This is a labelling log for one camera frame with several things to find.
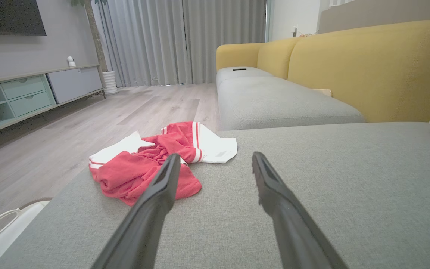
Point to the white laundry basket brown rim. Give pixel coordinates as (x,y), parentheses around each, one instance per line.
(2,231)

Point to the grey pleated curtain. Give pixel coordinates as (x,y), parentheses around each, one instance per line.
(181,41)

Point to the beige low partition behind sofa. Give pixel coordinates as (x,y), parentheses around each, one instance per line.
(386,13)

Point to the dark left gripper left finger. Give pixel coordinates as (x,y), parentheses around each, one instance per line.
(147,216)

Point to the black flat television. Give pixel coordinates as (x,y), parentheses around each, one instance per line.
(8,16)

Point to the short grey sofa seat cushion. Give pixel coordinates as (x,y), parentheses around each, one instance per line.
(237,73)

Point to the tan flat paper piece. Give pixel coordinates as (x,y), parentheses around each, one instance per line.
(324,92)

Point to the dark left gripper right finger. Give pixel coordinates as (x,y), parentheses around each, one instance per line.
(289,220)

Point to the white ribbed plant pot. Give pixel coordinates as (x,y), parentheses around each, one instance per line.
(109,82)

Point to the medium yellow sofa back cushion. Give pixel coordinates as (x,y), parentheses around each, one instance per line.
(276,56)

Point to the indoor plant trunk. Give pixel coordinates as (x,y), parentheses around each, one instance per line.
(94,37)

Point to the small white security camera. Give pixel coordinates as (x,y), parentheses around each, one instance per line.
(71,61)

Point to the grey and green TV cabinet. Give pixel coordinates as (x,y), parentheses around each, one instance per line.
(28,97)

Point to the yellow sofa end back cushion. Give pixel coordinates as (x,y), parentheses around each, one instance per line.
(237,54)

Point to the red and white basketball jersey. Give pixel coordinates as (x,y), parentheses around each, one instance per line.
(140,172)

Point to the large yellow sofa back cushion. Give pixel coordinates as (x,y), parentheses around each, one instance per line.
(379,71)

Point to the long grey sofa seat cushion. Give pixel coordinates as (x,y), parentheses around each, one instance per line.
(274,104)

